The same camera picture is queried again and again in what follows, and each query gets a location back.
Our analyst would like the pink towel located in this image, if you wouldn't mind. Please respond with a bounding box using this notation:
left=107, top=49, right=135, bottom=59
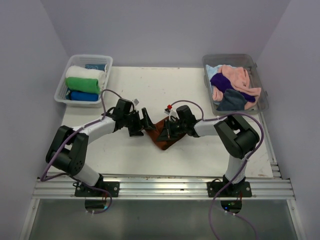
left=211, top=64, right=262, bottom=110

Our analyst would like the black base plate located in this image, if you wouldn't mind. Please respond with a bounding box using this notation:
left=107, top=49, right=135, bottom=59
left=72, top=181, right=120, bottom=198
left=206, top=178, right=253, bottom=198

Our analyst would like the white rolled towel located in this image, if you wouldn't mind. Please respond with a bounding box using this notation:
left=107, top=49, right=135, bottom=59
left=65, top=65, right=107, bottom=88

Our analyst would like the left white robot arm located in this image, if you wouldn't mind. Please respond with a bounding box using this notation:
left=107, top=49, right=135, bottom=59
left=40, top=98, right=156, bottom=197

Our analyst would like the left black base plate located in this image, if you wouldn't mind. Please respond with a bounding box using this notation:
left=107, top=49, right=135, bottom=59
left=72, top=181, right=120, bottom=198

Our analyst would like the green rolled towel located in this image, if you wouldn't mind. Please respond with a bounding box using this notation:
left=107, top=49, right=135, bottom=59
left=65, top=77, right=101, bottom=94

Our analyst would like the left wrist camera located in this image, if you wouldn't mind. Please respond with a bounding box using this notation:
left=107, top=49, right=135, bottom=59
left=132, top=98, right=139, bottom=106

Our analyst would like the brown towel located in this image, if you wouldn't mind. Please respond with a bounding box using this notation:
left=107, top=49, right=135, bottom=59
left=144, top=117, right=186, bottom=151

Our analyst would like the aluminium front rail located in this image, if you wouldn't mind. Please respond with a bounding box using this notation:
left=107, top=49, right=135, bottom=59
left=32, top=175, right=296, bottom=200

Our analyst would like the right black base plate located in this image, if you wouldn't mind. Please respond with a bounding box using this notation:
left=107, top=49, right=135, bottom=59
left=206, top=178, right=253, bottom=198

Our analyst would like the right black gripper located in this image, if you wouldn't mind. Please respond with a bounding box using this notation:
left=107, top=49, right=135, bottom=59
left=156, top=119, right=187, bottom=143

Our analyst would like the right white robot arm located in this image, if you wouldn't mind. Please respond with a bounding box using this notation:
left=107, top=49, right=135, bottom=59
left=156, top=105, right=260, bottom=197

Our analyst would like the purple towel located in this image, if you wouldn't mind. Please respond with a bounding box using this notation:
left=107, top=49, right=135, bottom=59
left=210, top=73, right=260, bottom=103

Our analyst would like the clear grey plastic bin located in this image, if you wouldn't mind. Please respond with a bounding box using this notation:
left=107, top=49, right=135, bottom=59
left=202, top=53, right=269, bottom=115

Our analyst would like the blue rolled towel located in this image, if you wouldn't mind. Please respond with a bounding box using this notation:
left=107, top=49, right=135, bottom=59
left=65, top=91, right=99, bottom=102

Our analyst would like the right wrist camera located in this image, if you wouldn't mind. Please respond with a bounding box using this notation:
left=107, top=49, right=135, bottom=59
left=164, top=104, right=178, bottom=122

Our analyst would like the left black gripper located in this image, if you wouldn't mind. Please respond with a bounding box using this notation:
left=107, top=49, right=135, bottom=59
left=123, top=107, right=155, bottom=136

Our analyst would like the dark grey-blue towel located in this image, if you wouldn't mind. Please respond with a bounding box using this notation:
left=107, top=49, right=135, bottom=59
left=217, top=89, right=247, bottom=111

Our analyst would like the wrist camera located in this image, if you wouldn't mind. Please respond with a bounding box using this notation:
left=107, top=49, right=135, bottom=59
left=132, top=98, right=139, bottom=106
left=164, top=104, right=178, bottom=122

